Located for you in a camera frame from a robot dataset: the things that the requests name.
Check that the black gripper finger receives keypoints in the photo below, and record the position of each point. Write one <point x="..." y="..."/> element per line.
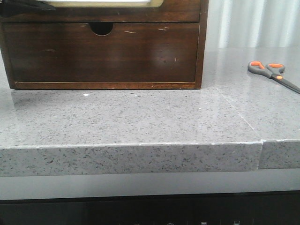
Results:
<point x="41" y="5"/>

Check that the wooden drawer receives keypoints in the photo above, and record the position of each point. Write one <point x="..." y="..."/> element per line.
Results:
<point x="131" y="52"/>
<point x="169" y="11"/>

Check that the grey orange scissors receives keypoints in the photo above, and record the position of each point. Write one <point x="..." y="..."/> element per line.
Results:
<point x="272" y="71"/>

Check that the dark wooden drawer cabinet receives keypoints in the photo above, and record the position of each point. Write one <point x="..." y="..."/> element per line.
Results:
<point x="9" y="8"/>

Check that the black appliance control panel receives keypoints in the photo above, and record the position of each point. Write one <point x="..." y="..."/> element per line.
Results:
<point x="260" y="208"/>

